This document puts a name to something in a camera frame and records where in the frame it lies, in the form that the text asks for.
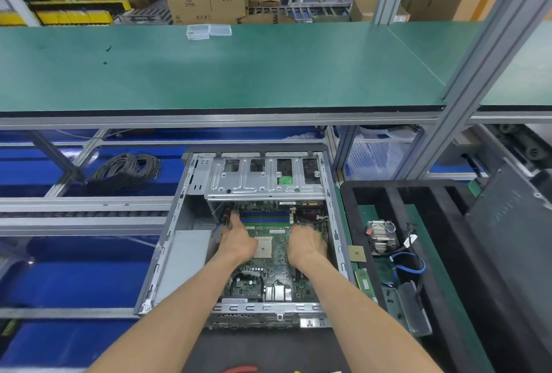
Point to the black work mat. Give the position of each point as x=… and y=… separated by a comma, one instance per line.
x=258, y=349

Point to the grey metal bracket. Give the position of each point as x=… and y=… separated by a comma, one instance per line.
x=409, y=312

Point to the grey computer case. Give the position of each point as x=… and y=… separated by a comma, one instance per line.
x=172, y=213

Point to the large printed cardboard box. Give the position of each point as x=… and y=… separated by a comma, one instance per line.
x=186, y=3

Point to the person's left fingers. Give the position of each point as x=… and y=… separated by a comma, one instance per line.
x=236, y=225

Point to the person's right fingers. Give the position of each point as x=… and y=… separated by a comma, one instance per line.
x=308, y=234

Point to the person's right hand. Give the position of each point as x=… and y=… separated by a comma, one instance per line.
x=307, y=250

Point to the row of yellow crates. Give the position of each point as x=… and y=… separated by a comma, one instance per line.
x=73, y=14

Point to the silver heatsink cooler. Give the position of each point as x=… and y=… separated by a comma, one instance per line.
x=381, y=237

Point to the large aluminium frame post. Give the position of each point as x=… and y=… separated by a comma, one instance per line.
x=483, y=62

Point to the roller conveyor track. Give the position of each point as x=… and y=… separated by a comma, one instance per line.
x=77, y=215

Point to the grey case side panel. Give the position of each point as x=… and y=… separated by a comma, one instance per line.
x=509, y=247

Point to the small cardboard box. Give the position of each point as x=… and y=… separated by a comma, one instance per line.
x=366, y=9

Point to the square processor chip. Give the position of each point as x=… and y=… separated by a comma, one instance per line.
x=357, y=253

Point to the person's right forearm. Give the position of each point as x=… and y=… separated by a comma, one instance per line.
x=358, y=321

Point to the person's left forearm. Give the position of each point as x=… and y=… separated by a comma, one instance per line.
x=181, y=316

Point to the person's left hand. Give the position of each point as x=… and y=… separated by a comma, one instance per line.
x=239, y=244

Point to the green memory stick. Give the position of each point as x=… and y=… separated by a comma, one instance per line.
x=365, y=283

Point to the black foam tray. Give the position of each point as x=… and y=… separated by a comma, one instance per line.
x=448, y=265

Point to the green motherboard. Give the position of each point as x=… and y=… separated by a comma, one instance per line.
x=276, y=265

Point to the plain cardboard box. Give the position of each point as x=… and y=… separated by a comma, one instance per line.
x=227, y=1

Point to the metal drive cage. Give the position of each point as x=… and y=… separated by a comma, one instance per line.
x=258, y=184

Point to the clear plastic box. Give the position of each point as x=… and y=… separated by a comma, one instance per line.
x=220, y=30
x=197, y=32

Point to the clear plastic bags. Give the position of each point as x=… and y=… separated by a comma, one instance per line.
x=379, y=155

